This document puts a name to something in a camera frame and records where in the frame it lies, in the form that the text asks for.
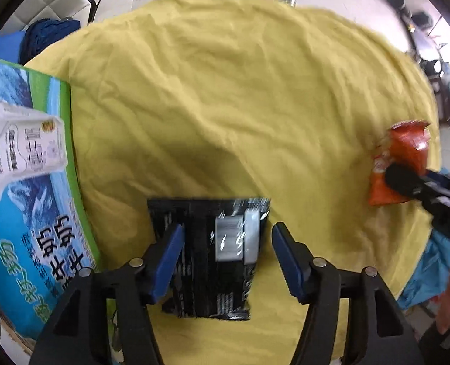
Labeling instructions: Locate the orange snack packet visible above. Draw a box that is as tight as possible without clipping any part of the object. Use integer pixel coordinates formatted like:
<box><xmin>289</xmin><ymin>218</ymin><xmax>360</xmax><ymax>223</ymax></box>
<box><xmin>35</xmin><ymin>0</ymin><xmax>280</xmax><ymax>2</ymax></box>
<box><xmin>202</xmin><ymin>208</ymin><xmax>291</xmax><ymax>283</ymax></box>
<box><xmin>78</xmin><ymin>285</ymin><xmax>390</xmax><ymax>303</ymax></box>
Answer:
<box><xmin>368</xmin><ymin>120</ymin><xmax>430</xmax><ymax>206</ymax></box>

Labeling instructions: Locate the black snack packet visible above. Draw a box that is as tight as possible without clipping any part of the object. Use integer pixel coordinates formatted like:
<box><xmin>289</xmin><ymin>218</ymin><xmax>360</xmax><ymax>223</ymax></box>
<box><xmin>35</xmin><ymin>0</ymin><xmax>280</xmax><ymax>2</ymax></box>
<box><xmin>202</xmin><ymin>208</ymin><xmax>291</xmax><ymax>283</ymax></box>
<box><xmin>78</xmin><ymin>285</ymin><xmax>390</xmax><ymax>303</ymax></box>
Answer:
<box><xmin>147</xmin><ymin>198</ymin><xmax>270</xmax><ymax>321</ymax></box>

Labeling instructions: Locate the blue cloth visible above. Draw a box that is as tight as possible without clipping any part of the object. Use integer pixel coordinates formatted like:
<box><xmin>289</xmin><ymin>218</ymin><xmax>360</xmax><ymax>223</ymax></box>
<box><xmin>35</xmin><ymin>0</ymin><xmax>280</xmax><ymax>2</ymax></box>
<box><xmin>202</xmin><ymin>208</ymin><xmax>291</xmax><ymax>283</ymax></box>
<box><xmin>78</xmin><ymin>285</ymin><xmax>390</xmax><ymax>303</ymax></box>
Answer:
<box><xmin>397</xmin><ymin>230</ymin><xmax>450</xmax><ymax>310</ymax></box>

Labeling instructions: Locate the dark wooden chair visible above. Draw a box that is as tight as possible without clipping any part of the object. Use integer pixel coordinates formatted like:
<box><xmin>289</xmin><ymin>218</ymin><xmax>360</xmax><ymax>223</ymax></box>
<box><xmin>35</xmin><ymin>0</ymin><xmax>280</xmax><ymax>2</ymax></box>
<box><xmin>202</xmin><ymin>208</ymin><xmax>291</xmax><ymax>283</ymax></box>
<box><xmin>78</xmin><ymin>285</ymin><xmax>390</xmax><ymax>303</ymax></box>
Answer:
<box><xmin>420</xmin><ymin>58</ymin><xmax>450</xmax><ymax>126</ymax></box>

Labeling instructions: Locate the open cardboard box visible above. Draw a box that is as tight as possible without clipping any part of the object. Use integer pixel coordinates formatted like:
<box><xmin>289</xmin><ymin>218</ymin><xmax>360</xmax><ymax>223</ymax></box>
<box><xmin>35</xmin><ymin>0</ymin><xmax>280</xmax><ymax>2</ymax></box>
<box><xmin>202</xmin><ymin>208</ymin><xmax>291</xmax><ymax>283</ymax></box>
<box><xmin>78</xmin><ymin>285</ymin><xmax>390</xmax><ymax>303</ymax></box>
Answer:
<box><xmin>0</xmin><ymin>60</ymin><xmax>101</xmax><ymax>363</ymax></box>

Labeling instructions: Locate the yellow tablecloth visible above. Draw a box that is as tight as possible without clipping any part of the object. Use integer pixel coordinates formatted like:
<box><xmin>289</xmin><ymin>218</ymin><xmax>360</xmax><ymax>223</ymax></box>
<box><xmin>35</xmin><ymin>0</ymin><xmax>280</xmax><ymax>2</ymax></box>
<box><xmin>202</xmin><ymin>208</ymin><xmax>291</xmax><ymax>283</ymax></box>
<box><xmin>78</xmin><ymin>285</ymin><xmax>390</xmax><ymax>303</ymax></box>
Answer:
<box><xmin>25</xmin><ymin>0</ymin><xmax>442</xmax><ymax>365</ymax></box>

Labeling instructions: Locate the blue floor mat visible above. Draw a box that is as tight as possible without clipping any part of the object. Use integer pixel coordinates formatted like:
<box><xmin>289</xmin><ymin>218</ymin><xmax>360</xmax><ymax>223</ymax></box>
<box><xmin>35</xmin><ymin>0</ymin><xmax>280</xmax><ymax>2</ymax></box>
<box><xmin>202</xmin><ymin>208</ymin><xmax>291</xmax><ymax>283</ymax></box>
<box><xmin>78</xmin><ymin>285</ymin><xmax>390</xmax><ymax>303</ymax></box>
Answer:
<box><xmin>0</xmin><ymin>31</ymin><xmax>26</xmax><ymax>64</ymax></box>

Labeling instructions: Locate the dark blue garment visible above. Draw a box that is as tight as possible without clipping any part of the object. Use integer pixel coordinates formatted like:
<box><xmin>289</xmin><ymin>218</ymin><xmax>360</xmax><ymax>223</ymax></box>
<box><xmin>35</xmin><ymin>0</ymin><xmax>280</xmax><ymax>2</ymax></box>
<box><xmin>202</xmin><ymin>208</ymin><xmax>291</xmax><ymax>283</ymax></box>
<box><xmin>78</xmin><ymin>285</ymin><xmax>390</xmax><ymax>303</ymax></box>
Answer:
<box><xmin>18</xmin><ymin>18</ymin><xmax>81</xmax><ymax>65</ymax></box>

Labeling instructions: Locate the white padded chair left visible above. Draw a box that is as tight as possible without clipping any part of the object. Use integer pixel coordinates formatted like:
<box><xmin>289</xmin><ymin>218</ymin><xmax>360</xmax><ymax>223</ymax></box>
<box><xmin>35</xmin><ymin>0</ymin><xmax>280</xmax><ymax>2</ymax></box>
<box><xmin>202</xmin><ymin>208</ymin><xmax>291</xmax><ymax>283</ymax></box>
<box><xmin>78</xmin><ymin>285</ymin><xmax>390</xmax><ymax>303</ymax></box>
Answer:
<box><xmin>0</xmin><ymin>0</ymin><xmax>111</xmax><ymax>39</ymax></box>

